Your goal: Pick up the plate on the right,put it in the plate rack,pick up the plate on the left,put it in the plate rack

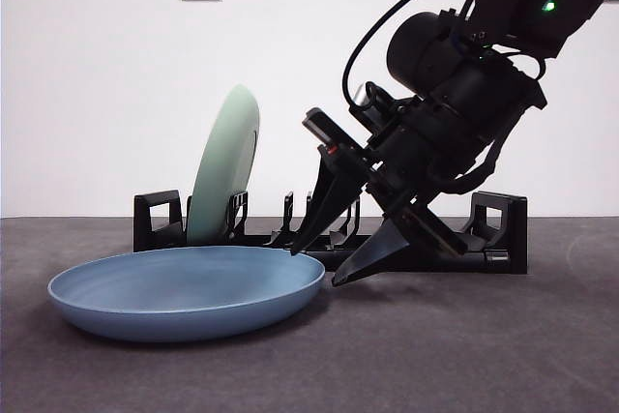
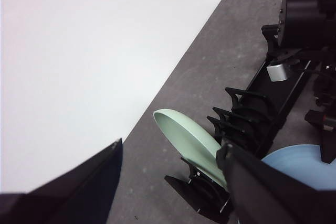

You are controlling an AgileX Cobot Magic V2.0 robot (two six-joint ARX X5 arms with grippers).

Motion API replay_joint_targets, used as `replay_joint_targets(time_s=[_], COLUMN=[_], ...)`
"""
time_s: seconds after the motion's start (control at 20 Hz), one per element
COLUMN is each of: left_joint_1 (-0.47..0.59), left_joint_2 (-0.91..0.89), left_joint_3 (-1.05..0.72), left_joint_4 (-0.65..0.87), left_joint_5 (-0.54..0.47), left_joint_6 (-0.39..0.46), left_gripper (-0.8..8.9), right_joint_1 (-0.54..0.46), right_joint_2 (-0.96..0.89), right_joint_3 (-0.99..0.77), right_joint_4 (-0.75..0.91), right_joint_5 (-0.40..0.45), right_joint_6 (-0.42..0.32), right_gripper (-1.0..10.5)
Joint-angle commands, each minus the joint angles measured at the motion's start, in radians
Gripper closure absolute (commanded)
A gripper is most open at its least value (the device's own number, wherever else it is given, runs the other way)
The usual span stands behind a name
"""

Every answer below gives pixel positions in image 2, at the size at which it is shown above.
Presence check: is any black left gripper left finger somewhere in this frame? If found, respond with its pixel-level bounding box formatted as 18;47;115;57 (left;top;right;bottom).
0;138;124;224

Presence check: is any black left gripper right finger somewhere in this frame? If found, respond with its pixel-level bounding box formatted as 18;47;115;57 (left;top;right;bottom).
215;142;336;224

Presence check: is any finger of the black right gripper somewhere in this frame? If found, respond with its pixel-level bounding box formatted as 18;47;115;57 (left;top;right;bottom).
319;129;336;165

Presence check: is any light blue plate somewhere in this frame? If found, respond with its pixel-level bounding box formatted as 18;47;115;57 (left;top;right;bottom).
235;144;329;224

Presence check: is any pale green plate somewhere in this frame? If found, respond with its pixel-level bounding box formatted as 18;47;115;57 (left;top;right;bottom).
153;108;229;191

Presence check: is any black plate rack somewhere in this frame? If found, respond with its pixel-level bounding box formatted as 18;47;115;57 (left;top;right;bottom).
164;24;316;221

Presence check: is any thin black camera cable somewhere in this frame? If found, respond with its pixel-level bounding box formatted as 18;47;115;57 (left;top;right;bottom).
288;60;336;78

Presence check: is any pale grey camera box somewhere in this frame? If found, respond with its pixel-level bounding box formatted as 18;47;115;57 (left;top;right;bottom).
266;62;289;82

